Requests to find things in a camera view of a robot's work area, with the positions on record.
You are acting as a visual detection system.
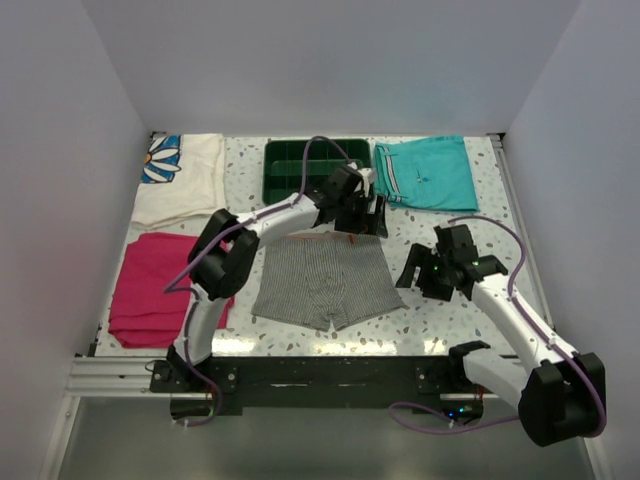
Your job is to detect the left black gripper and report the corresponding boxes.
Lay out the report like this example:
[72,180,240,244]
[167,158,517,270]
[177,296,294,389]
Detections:
[335,192,387,238]

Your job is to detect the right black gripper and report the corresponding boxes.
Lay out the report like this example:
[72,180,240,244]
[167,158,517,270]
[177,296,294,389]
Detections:
[395,243,453,302]

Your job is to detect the grey striped underwear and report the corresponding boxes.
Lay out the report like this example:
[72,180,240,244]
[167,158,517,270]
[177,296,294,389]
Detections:
[252,233,405,332]

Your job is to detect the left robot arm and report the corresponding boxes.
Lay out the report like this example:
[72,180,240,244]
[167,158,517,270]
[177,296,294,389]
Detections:
[164,163,384,392]

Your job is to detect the teal folded shorts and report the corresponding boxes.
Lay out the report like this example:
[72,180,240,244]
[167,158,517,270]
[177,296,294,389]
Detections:
[373,136,479,213]

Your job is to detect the green divided plastic tray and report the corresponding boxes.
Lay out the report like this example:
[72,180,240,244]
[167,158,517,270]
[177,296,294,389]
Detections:
[262,138,371,205]

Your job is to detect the cream daisy print shirt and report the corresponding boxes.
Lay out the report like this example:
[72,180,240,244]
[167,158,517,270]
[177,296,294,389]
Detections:
[131,133,226,229]

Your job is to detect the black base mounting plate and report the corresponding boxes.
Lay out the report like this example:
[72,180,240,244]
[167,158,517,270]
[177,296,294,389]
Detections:
[150,356,488,425]

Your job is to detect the pink folded cloth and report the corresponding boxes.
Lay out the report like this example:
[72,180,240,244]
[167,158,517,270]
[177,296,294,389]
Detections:
[107,230,236,350]

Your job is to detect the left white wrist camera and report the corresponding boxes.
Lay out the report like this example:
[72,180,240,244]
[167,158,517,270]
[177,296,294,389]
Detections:
[348,162,377,199]

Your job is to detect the aluminium frame rail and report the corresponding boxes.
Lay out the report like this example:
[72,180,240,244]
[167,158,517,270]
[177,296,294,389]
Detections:
[488,134,555,330]

